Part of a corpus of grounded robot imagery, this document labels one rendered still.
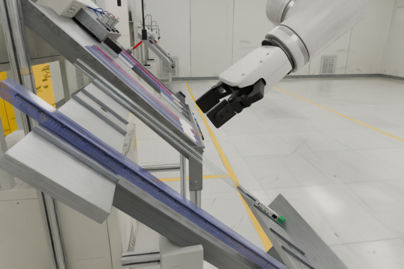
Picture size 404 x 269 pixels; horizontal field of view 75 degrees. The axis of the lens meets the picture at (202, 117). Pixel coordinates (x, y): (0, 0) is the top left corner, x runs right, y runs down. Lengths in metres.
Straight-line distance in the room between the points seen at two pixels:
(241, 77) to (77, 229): 0.88
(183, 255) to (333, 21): 0.42
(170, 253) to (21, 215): 0.81
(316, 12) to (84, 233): 1.01
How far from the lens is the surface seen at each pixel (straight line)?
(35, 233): 1.18
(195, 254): 0.41
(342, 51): 9.19
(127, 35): 4.44
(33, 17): 0.93
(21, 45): 0.90
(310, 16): 0.48
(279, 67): 0.44
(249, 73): 0.42
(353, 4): 0.52
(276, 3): 0.54
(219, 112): 0.41
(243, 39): 7.81
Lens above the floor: 1.10
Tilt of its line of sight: 16 degrees down
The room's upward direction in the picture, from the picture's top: straight up
